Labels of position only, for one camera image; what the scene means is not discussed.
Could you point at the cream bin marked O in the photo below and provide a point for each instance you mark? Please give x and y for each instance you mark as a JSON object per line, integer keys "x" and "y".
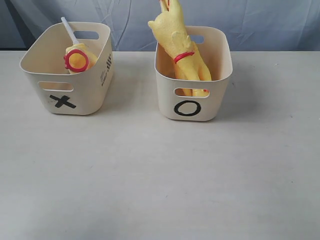
{"x": 188, "y": 100}

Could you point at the cream bin marked X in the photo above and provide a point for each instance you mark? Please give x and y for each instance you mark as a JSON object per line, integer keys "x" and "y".
{"x": 61, "y": 92}

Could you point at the broken chicken body part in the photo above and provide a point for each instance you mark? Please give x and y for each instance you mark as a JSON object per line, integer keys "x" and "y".
{"x": 78, "y": 58}

